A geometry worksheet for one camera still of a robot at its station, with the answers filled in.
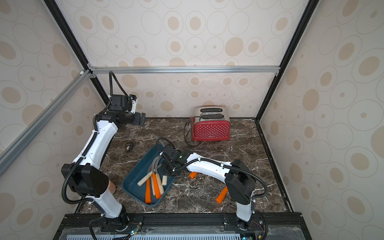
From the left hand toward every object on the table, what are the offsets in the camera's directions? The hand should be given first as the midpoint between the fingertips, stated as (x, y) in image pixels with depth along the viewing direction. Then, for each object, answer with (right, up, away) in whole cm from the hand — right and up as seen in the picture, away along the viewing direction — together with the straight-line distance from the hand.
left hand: (140, 113), depth 83 cm
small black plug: (-14, -21, +19) cm, 31 cm away
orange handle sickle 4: (+44, -47, -1) cm, 64 cm away
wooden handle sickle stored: (+11, -38, -1) cm, 40 cm away
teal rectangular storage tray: (-7, -41, +2) cm, 41 cm away
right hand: (+15, -31, -1) cm, 35 cm away
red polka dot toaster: (+40, -5, +12) cm, 42 cm away
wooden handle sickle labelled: (+15, -35, -6) cm, 38 cm away
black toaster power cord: (+23, -10, +21) cm, 33 cm away
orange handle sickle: (+5, -46, -3) cm, 46 cm away
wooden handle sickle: (+2, -37, 0) cm, 37 cm away
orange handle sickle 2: (+10, -43, -3) cm, 44 cm away
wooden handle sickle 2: (+6, -36, +3) cm, 36 cm away
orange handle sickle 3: (+29, -36, +7) cm, 47 cm away
